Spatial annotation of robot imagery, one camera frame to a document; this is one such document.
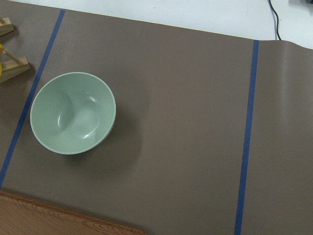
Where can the wooden cutting board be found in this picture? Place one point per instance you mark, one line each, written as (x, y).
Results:
(24, 216)

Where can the green bowl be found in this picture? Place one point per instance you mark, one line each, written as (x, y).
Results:
(73, 113)

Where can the wooden mug rack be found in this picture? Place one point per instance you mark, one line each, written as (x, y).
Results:
(15, 65)

